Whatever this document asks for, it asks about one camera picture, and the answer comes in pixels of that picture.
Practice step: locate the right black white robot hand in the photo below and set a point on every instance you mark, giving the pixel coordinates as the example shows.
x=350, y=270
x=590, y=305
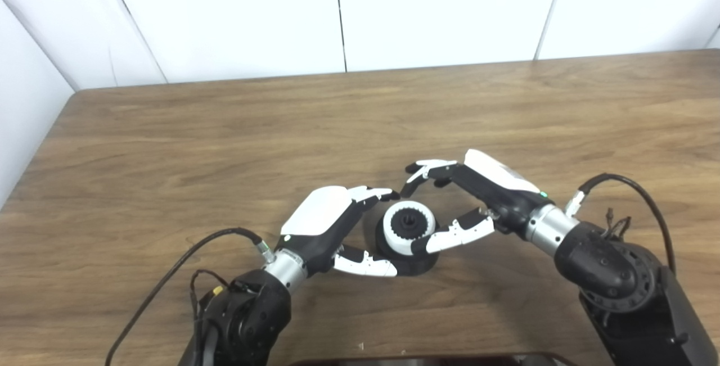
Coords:
x=500, y=186

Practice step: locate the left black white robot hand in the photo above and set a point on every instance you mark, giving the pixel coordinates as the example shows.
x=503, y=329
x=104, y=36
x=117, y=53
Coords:
x=323, y=211

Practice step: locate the round black plastic part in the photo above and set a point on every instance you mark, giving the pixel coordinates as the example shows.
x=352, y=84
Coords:
x=419, y=265

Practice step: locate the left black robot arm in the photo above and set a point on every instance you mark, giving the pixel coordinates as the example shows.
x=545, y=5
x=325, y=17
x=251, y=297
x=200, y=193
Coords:
x=247, y=321

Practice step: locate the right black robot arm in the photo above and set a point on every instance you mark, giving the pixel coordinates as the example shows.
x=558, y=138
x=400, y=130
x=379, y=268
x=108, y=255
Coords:
x=613, y=276

